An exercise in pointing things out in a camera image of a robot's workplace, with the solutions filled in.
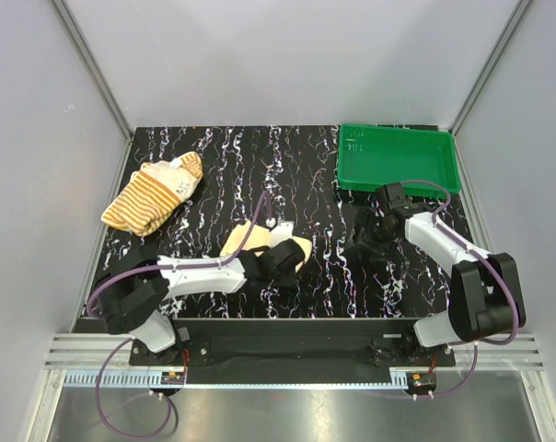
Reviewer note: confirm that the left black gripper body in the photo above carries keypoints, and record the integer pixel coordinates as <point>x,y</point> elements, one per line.
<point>282,279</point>

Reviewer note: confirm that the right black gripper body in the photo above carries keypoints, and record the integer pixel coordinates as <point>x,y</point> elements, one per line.
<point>376,237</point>

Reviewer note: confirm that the yellow towel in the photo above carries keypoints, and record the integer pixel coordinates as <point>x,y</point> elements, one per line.
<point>260,237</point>

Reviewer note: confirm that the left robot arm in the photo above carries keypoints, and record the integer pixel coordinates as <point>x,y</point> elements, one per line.
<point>128,302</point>

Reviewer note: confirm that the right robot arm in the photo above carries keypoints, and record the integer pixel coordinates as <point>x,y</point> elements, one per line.
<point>485,301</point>

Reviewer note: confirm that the green plastic bin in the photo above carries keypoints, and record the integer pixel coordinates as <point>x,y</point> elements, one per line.
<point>370,157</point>

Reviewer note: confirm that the orange striped towel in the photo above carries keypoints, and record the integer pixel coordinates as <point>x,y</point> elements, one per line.
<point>153,193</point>

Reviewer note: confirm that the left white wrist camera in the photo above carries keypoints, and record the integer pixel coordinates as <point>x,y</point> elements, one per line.
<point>281,232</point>

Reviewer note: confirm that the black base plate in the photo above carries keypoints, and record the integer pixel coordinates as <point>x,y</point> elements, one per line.
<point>292,345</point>

